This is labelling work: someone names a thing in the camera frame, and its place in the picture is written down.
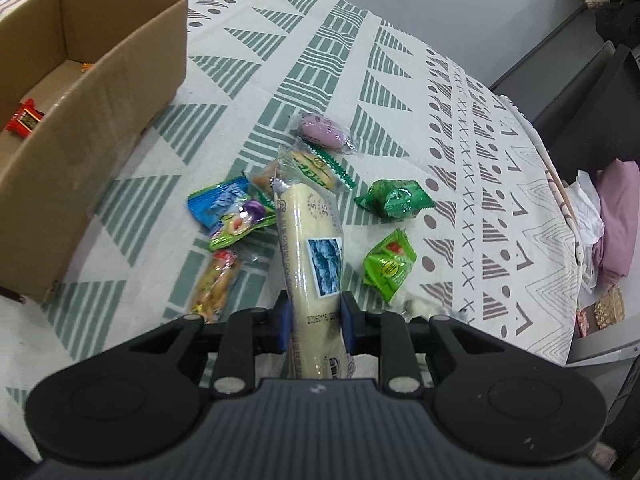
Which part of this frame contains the bright green snack pack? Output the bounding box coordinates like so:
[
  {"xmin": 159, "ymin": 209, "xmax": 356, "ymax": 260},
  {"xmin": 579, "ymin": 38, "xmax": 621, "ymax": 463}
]
[{"xmin": 362, "ymin": 229, "xmax": 416, "ymax": 304}]

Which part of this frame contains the blue green jelly snack pack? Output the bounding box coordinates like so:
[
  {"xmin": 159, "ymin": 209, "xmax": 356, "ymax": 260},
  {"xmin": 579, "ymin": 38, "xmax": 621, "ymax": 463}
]
[{"xmin": 186, "ymin": 174, "xmax": 277, "ymax": 252}]

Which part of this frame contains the dark green candy pack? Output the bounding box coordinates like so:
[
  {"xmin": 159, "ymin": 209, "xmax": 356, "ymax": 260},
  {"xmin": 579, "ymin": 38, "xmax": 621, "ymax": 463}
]
[{"xmin": 354, "ymin": 179, "xmax": 435, "ymax": 220}]

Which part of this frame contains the clear green-edged biscuit pack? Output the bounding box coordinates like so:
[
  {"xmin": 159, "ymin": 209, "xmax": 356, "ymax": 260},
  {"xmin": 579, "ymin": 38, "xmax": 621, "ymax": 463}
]
[{"xmin": 248, "ymin": 148, "xmax": 356, "ymax": 195}]

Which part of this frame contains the clear yellow snack pack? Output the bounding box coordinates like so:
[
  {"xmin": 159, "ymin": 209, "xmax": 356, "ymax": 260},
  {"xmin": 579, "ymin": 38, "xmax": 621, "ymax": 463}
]
[{"xmin": 191, "ymin": 249, "xmax": 241, "ymax": 324}]

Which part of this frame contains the long cream bread snack pack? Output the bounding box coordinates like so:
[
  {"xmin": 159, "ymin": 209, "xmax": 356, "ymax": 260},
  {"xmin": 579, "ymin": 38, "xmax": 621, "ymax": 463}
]
[{"xmin": 273, "ymin": 179, "xmax": 348, "ymax": 379}]

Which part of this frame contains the patterned white green bedspread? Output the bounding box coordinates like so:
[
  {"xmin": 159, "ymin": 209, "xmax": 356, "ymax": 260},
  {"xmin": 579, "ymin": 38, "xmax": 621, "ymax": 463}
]
[{"xmin": 1, "ymin": 0, "xmax": 579, "ymax": 457}]

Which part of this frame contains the brown cardboard box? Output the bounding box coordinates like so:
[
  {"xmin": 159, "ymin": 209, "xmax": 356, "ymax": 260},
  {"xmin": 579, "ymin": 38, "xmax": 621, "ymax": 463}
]
[{"xmin": 1, "ymin": 0, "xmax": 188, "ymax": 300}]

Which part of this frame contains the red candy wrapper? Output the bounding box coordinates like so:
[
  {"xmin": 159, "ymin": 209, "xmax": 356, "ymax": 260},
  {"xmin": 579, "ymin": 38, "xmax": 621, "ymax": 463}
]
[{"xmin": 6, "ymin": 99, "xmax": 44, "ymax": 139}]

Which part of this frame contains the pink pillow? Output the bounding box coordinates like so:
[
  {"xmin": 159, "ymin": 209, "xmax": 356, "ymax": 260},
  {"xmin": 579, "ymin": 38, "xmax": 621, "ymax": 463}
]
[{"xmin": 592, "ymin": 159, "xmax": 639, "ymax": 290}]

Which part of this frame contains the purple round pastry pack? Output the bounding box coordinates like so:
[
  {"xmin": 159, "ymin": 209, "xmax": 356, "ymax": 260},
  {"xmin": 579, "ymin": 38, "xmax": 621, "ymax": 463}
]
[{"xmin": 296, "ymin": 113, "xmax": 358, "ymax": 154}]

